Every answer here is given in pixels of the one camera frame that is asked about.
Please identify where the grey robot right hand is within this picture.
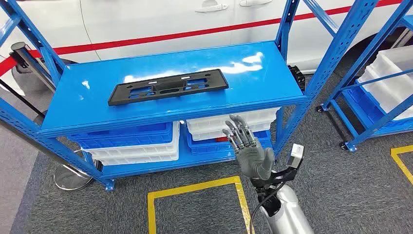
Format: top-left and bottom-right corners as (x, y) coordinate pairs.
(222, 115), (276, 181)

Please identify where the black plastic bracket part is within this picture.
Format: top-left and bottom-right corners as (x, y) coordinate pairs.
(107, 68), (230, 107)

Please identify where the blue metal shelf rack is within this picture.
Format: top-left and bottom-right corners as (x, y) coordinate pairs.
(318, 0), (413, 153)
(0, 0), (380, 191)

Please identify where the blue plastic bin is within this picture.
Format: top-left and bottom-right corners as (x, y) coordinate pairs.
(69, 122), (175, 150)
(186, 129), (273, 155)
(348, 85), (413, 132)

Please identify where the white plastic bin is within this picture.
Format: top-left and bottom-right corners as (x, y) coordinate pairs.
(356, 63), (413, 121)
(81, 121), (180, 159)
(369, 45), (413, 78)
(96, 152), (180, 166)
(188, 124), (275, 142)

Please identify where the yellow floor tape square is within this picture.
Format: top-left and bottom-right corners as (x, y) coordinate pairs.
(148, 175), (256, 234)
(390, 145), (413, 185)

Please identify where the black crate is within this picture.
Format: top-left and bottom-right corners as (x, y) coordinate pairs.
(288, 65), (306, 93)

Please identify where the white car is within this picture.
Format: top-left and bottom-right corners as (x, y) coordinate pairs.
(0, 0), (413, 97)

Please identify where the silver stanchion with round base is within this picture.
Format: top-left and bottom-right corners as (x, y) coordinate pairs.
(0, 117), (104, 191)

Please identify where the black barrier belt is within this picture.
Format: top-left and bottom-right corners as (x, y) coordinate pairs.
(0, 78), (46, 118)

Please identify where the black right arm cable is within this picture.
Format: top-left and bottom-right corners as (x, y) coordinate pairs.
(249, 182), (284, 234)

